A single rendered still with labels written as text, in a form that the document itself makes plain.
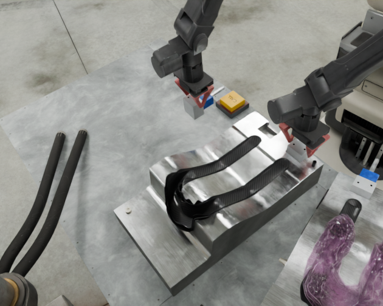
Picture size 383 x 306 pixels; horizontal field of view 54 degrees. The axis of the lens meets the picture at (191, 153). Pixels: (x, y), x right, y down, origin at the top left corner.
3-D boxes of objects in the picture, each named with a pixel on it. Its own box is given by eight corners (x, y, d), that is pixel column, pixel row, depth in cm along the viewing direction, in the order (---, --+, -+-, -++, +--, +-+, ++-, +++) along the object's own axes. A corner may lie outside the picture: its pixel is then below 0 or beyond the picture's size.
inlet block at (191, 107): (218, 90, 116) (217, 76, 112) (228, 98, 113) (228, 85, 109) (184, 110, 112) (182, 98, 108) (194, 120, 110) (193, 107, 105)
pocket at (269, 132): (267, 129, 112) (268, 121, 109) (280, 139, 109) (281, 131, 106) (256, 136, 111) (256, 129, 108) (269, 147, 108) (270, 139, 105)
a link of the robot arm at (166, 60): (209, 34, 85) (188, 10, 88) (166, 55, 82) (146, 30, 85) (205, 68, 96) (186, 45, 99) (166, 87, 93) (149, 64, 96)
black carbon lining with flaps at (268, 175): (253, 136, 109) (255, 113, 101) (295, 170, 100) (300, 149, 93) (154, 204, 97) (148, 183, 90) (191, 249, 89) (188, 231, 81)
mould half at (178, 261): (253, 130, 119) (255, 99, 109) (318, 182, 105) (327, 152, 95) (118, 221, 103) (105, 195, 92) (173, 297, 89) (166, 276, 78)
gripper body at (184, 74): (195, 96, 99) (193, 74, 93) (173, 77, 104) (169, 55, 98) (214, 84, 101) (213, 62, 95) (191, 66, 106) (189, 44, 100)
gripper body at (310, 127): (311, 146, 90) (317, 125, 85) (280, 123, 96) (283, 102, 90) (329, 133, 92) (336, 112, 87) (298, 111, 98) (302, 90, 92)
